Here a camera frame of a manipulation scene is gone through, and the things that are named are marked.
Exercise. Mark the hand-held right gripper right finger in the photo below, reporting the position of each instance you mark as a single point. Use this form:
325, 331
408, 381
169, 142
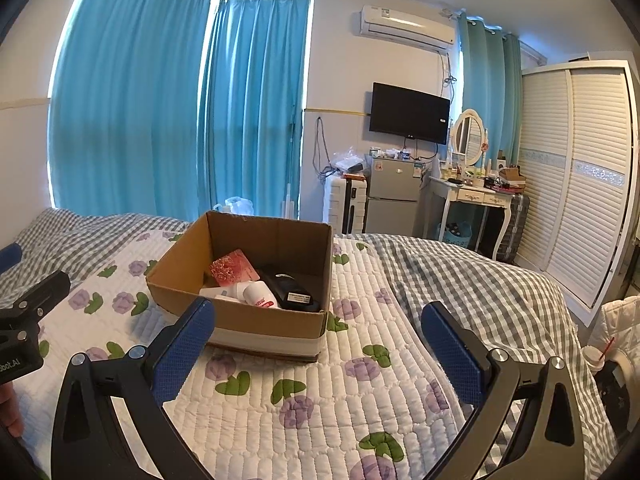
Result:
450, 355

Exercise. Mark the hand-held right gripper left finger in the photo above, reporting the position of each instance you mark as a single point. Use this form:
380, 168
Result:
180, 355

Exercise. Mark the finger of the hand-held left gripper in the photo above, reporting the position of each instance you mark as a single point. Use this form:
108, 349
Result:
10, 256
45, 290

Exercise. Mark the brown cardboard box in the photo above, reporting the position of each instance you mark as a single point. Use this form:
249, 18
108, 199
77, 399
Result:
270, 342

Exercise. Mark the white bottle with red cap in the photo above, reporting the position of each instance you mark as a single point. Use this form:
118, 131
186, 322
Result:
259, 296

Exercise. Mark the red patterned card packet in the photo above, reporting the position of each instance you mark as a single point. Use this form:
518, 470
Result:
232, 269

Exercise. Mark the black rectangular box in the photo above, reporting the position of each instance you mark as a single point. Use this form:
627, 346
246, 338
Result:
292, 292

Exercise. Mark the person's left hand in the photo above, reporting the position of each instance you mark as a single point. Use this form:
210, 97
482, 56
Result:
9, 410

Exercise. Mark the teal basket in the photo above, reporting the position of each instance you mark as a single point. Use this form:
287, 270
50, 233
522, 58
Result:
455, 235

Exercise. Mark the white floral quilted blanket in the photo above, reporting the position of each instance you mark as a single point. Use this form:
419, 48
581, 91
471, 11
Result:
310, 385

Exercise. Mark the dark grey suitcase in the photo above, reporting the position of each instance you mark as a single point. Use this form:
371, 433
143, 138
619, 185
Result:
515, 227

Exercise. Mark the cup with red straw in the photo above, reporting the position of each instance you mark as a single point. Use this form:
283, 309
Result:
597, 357

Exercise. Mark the white plastic bag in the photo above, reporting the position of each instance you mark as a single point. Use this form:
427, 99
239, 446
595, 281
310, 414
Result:
237, 206

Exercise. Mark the white dressing table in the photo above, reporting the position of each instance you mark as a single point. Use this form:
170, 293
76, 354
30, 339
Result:
470, 195

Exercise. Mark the silver small fridge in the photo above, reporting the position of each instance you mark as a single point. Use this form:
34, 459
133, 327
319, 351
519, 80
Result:
392, 190

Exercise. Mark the white padded cloth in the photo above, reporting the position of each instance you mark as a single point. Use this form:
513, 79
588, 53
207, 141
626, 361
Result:
622, 320

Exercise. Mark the white suitcase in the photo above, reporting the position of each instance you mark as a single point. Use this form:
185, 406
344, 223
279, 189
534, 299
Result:
342, 205

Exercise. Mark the wide blue curtain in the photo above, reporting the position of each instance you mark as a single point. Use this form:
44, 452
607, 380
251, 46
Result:
125, 110

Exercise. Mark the white louvred wardrobe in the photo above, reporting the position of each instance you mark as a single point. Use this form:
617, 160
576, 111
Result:
575, 185

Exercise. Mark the clear plastic bag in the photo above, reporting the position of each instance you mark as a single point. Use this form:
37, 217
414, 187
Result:
347, 162

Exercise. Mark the oval white mirror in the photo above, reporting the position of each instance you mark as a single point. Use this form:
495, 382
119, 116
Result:
470, 137

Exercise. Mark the blue window curtain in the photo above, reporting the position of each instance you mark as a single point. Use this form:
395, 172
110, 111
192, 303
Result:
255, 110

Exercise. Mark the narrow blue curtain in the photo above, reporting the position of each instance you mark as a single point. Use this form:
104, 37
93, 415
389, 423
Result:
492, 85

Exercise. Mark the white air conditioner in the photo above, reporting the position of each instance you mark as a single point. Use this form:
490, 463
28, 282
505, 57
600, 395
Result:
405, 27

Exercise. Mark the black wall television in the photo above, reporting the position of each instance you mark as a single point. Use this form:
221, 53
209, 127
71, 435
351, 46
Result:
407, 112

